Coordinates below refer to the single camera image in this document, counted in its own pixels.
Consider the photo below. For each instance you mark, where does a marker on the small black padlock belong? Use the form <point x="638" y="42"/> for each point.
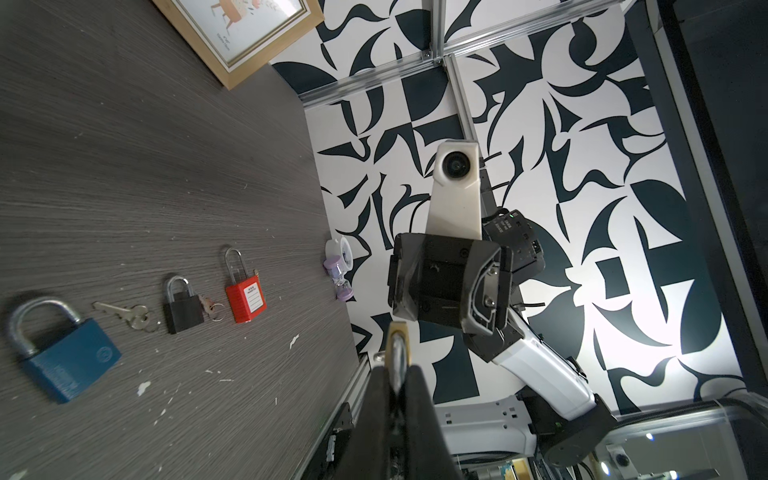
<point x="183" y="308"/>

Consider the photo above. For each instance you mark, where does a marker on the red padlock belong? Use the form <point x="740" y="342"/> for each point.
<point x="244" y="293"/>

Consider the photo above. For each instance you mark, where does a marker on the wooden picture frame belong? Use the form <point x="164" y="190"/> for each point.
<point x="235" y="38"/>

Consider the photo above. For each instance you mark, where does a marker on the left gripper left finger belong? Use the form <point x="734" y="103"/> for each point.
<point x="367" y="455"/>

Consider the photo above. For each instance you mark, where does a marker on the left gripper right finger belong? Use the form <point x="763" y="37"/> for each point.
<point x="426" y="455"/>

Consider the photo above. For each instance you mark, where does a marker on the brass padlock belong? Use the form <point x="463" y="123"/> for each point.
<point x="395" y="355"/>

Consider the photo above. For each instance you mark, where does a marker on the blue padlock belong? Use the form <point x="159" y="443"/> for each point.
<point x="73" y="363"/>

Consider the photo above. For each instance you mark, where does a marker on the silver blue padlock key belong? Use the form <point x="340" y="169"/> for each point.
<point x="137" y="317"/>

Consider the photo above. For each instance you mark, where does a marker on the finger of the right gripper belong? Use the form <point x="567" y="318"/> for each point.
<point x="403" y="275"/>
<point x="450" y="284"/>

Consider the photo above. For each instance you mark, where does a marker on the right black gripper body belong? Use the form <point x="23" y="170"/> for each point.
<point x="494" y="294"/>

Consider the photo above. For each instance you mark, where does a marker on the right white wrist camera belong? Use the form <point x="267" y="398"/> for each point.
<point x="455" y="205"/>

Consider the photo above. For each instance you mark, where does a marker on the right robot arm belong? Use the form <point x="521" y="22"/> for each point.
<point x="568" y="419"/>

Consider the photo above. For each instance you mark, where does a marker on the silver black padlock key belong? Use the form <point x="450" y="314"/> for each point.
<point x="214" y="311"/>

